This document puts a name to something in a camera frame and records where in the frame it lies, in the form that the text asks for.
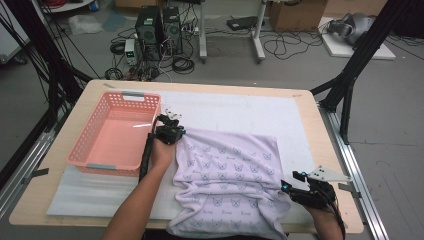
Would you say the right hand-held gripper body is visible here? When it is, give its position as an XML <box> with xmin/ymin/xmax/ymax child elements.
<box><xmin>289</xmin><ymin>165</ymin><xmax>351</xmax><ymax>210</ymax></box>

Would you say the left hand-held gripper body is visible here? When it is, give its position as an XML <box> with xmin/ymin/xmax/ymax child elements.
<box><xmin>154</xmin><ymin>106</ymin><xmax>187</xmax><ymax>146</ymax></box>

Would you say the lilac printed cloth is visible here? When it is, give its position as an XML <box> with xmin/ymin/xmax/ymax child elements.
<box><xmin>166</xmin><ymin>127</ymin><xmax>293</xmax><ymax>240</ymax></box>

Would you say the pink plastic basket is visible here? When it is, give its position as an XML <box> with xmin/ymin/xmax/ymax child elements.
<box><xmin>65</xmin><ymin>90</ymin><xmax>163</xmax><ymax>177</ymax></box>

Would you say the person's right hand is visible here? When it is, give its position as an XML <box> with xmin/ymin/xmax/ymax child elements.
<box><xmin>304</xmin><ymin>204</ymin><xmax>342</xmax><ymax>224</ymax></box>

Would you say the person's left hand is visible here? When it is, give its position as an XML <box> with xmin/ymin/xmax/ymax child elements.
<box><xmin>149</xmin><ymin>138</ymin><xmax>177</xmax><ymax>171</ymax></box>

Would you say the white grid mat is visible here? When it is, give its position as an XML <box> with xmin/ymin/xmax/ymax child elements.
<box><xmin>46</xmin><ymin>89</ymin><xmax>318</xmax><ymax>225</ymax></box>

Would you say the white bench power supply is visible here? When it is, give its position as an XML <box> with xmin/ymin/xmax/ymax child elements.
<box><xmin>124</xmin><ymin>38</ymin><xmax>138</xmax><ymax>66</ymax></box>

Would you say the black computer tower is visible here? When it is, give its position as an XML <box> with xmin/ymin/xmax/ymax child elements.
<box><xmin>162</xmin><ymin>6</ymin><xmax>184</xmax><ymax>56</ymax></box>
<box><xmin>134</xmin><ymin>5</ymin><xmax>162</xmax><ymax>62</ymax></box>

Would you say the black flat device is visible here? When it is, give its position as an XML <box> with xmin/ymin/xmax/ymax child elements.
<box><xmin>226</xmin><ymin>15</ymin><xmax>264</xmax><ymax>32</ymax></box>

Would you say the white floor board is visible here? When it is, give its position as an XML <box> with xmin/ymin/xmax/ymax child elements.
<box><xmin>318</xmin><ymin>16</ymin><xmax>397</xmax><ymax>61</ymax></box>

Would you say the clear plastic bag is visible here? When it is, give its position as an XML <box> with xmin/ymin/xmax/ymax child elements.
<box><xmin>68</xmin><ymin>14</ymin><xmax>103</xmax><ymax>36</ymax></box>

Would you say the grey rounded machine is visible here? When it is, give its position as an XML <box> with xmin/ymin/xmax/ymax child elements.
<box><xmin>326</xmin><ymin>12</ymin><xmax>376</xmax><ymax>46</ymax></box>

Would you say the brown cardboard box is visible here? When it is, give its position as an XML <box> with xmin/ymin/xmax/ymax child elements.
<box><xmin>268</xmin><ymin>0</ymin><xmax>329</xmax><ymax>33</ymax></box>

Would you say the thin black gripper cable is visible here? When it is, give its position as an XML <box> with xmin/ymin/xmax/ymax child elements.
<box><xmin>324</xmin><ymin>188</ymin><xmax>347</xmax><ymax>240</ymax></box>

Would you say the black sleeved gripper cable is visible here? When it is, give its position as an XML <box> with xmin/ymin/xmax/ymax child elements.
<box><xmin>138</xmin><ymin>114</ymin><xmax>168</xmax><ymax>184</ymax></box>

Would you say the grey metal bracket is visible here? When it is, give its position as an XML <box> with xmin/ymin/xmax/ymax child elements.
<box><xmin>337</xmin><ymin>182</ymin><xmax>362</xmax><ymax>198</ymax></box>
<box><xmin>30</xmin><ymin>167</ymin><xmax>50</xmax><ymax>178</ymax></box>

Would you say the aluminium rail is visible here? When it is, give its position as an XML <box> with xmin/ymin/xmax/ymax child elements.
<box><xmin>318</xmin><ymin>104</ymin><xmax>390</xmax><ymax>240</ymax></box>
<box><xmin>0</xmin><ymin>109</ymin><xmax>68</xmax><ymax>219</ymax></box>

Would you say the coiled black cable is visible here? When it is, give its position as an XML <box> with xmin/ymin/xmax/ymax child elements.
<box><xmin>104</xmin><ymin>67</ymin><xmax>124</xmax><ymax>81</ymax></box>
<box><xmin>171</xmin><ymin>56</ymin><xmax>196</xmax><ymax>75</ymax></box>

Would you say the white metal desk frame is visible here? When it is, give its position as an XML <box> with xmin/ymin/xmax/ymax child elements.
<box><xmin>198</xmin><ymin>0</ymin><xmax>268</xmax><ymax>64</ymax></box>

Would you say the loose black floor cable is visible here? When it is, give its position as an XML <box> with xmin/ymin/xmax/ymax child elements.
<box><xmin>263</xmin><ymin>29</ymin><xmax>324</xmax><ymax>61</ymax></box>

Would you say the black metal frame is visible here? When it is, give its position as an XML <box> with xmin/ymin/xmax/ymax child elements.
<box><xmin>0</xmin><ymin>0</ymin><xmax>95</xmax><ymax>188</ymax></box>
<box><xmin>309</xmin><ymin>0</ymin><xmax>424</xmax><ymax>145</ymax></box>

